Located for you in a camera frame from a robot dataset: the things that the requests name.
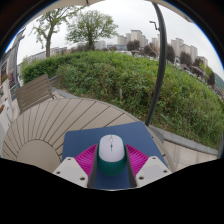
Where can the group of apartment buildings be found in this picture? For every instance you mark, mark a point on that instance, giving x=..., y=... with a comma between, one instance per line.
x=181, y=48

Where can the white and teal computer mouse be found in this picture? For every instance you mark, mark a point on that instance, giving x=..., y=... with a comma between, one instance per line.
x=111, y=151

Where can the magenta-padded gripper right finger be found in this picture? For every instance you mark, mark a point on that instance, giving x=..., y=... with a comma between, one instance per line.
x=136, y=160

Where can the wooden slatted chair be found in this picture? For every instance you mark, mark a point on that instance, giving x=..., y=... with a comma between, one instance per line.
x=33, y=91

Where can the tall dark sign pillar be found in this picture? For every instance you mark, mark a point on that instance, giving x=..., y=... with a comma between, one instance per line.
x=15, y=63

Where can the round-crowned leafy tree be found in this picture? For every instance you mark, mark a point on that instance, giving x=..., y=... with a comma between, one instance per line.
x=90, y=26

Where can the beige umbrella canopy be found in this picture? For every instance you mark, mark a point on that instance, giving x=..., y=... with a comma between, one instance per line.
x=73, y=2

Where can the blue mouse pad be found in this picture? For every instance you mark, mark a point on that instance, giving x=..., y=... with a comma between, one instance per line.
x=80, y=140

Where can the black curved umbrella pole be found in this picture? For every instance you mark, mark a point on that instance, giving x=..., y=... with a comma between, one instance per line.
x=160, y=66

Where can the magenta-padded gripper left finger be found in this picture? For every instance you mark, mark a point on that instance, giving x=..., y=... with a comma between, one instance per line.
x=87, y=159

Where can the thin-trunked leafy tree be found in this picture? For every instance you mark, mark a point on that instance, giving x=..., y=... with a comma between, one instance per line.
x=48, y=36

